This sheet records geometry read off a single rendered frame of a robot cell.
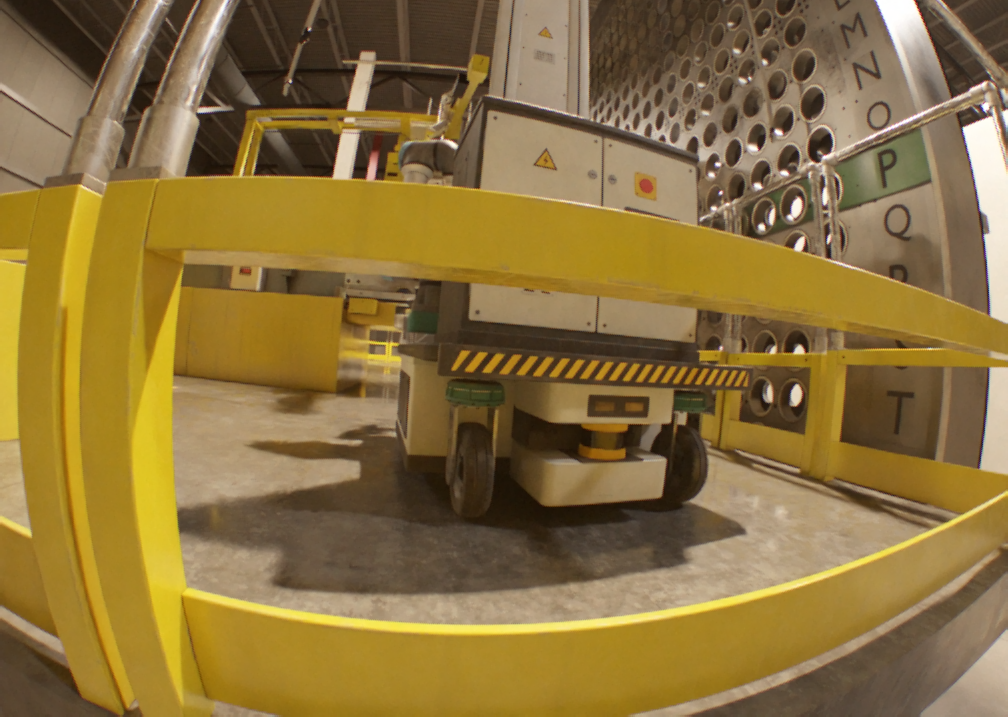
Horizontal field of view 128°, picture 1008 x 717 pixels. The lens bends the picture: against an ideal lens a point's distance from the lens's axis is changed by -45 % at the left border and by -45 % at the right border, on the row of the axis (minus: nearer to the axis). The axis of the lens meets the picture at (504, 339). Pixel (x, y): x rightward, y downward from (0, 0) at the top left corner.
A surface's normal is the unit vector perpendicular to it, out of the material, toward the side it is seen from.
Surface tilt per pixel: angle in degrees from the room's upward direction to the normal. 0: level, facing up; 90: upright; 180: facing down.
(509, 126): 90
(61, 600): 90
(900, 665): 90
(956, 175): 90
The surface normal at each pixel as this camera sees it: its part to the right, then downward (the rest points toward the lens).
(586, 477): 0.28, -0.01
